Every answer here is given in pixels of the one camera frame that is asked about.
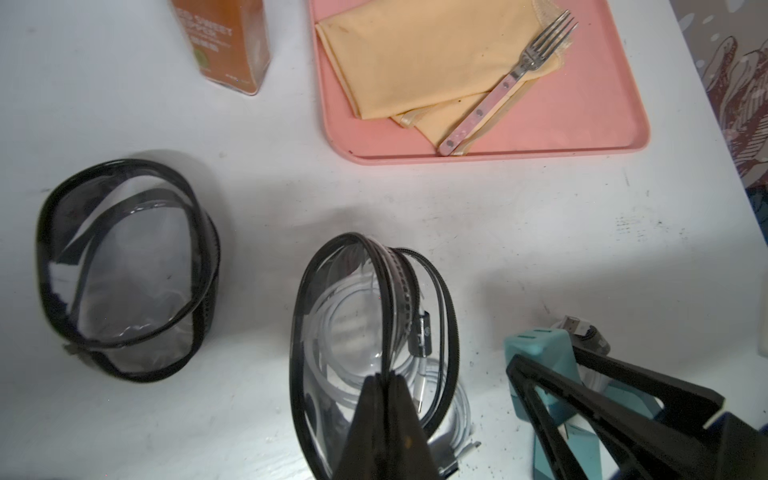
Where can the orange pepper spice jar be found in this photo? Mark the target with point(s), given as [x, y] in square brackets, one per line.
[229, 40]

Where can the pink tray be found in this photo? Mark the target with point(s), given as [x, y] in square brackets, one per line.
[591, 106]

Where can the teal charger plug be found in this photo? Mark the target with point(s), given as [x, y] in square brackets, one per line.
[551, 391]

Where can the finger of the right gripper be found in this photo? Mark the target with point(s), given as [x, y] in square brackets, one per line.
[669, 446]
[681, 400]

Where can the pink handled fork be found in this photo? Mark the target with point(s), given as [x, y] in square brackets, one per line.
[532, 58]

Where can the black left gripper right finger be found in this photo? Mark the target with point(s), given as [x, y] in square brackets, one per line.
[409, 455]

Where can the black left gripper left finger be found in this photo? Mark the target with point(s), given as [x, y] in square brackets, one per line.
[365, 453]

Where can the clear pouch far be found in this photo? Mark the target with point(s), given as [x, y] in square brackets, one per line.
[127, 268]

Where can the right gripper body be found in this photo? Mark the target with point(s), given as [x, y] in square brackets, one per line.
[732, 449]

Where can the clear pouch black zipper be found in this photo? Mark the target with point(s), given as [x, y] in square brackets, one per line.
[363, 308]

